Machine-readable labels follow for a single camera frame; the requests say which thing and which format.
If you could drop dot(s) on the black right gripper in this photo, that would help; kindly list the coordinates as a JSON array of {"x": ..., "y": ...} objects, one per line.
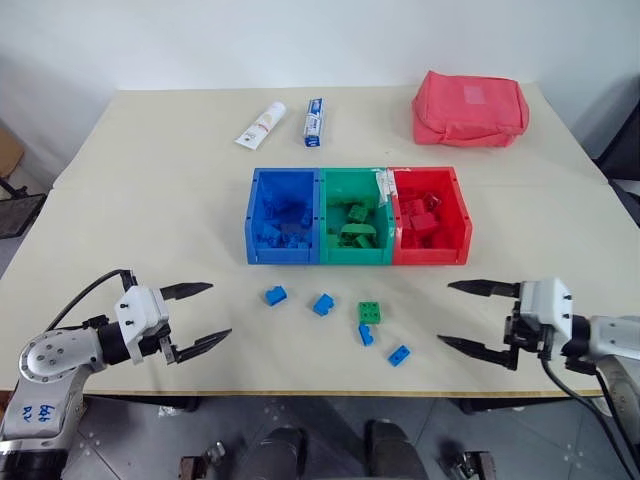
[{"x": 525, "y": 335}]

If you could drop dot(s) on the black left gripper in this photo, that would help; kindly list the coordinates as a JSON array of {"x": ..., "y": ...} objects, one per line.
[{"x": 152, "y": 342}]

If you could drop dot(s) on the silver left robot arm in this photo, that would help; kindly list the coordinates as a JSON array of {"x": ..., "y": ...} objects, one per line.
[{"x": 47, "y": 357}]

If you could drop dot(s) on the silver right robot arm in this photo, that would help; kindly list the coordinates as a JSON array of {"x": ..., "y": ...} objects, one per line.
[{"x": 612, "y": 340}]

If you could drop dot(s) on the blue toy brick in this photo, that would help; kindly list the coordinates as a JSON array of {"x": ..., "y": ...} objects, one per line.
[
  {"x": 366, "y": 335},
  {"x": 399, "y": 356},
  {"x": 276, "y": 296},
  {"x": 323, "y": 304},
  {"x": 270, "y": 236}
]

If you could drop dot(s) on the black table foot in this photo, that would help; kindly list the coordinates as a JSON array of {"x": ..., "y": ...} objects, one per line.
[
  {"x": 492, "y": 405},
  {"x": 180, "y": 404}
]

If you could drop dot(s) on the red plastic bin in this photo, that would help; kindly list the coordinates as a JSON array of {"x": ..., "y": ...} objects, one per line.
[{"x": 430, "y": 220}]

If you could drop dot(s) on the red toy brick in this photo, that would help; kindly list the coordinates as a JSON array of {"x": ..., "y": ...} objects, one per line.
[
  {"x": 423, "y": 222},
  {"x": 433, "y": 200},
  {"x": 413, "y": 206}
]

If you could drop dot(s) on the green square toy brick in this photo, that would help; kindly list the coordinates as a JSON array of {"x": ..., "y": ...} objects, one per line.
[{"x": 369, "y": 313}]

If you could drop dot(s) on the blue plastic bin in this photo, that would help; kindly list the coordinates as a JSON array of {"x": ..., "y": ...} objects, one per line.
[{"x": 280, "y": 220}]

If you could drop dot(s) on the green arched toy brick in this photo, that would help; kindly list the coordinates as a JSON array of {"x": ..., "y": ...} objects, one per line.
[{"x": 357, "y": 231}]

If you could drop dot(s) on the green plastic bin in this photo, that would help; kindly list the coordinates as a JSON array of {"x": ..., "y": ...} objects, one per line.
[{"x": 355, "y": 220}]

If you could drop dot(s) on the clear tape strip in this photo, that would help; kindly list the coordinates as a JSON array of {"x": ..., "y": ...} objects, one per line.
[{"x": 385, "y": 186}]

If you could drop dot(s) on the white cream tube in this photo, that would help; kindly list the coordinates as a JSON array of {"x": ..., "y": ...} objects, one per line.
[{"x": 261, "y": 126}]

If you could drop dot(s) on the black mesh rack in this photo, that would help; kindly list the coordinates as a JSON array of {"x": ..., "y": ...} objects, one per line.
[{"x": 17, "y": 215}]

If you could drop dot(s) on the red fabric pouch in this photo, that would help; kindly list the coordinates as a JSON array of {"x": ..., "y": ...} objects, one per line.
[{"x": 470, "y": 110}]

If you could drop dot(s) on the black chair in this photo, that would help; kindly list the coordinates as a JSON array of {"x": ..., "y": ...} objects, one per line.
[{"x": 622, "y": 150}]

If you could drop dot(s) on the blue white toothpaste box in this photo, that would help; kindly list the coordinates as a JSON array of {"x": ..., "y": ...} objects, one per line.
[{"x": 313, "y": 121}]

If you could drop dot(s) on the brown cardboard box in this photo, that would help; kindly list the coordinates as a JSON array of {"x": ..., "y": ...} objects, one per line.
[{"x": 9, "y": 152}]

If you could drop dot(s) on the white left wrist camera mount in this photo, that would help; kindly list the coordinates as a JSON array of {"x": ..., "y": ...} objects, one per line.
[{"x": 140, "y": 310}]

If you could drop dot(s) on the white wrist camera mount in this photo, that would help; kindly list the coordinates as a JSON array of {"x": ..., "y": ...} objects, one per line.
[
  {"x": 140, "y": 310},
  {"x": 547, "y": 310}
]

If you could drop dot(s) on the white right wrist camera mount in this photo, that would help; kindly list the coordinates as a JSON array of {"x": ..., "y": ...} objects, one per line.
[{"x": 547, "y": 310}]

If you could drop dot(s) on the metal floor bracket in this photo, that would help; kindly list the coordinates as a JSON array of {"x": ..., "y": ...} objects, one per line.
[
  {"x": 467, "y": 465},
  {"x": 205, "y": 460}
]

